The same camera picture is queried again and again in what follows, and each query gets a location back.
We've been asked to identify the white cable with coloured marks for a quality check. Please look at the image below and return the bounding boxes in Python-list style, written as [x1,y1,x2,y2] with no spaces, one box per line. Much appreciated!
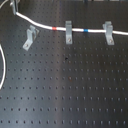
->
[0,11,128,91]

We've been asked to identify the middle grey cable clip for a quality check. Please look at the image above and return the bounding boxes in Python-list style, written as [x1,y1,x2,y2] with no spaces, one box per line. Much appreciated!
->
[65,21,73,44]

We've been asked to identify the grey cable clip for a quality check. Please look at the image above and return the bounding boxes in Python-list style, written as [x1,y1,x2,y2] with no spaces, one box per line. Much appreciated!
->
[103,21,114,45]
[23,26,39,51]
[65,21,73,44]

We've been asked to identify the left grey cable clip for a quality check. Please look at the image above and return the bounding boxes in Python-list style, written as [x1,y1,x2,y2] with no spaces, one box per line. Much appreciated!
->
[23,26,39,51]

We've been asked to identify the right grey cable clip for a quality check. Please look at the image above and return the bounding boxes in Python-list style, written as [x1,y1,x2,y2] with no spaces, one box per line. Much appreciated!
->
[103,21,114,45]

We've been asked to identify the grey metal post top left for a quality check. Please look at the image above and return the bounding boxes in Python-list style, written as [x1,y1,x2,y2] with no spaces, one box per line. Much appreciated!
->
[10,0,17,15]

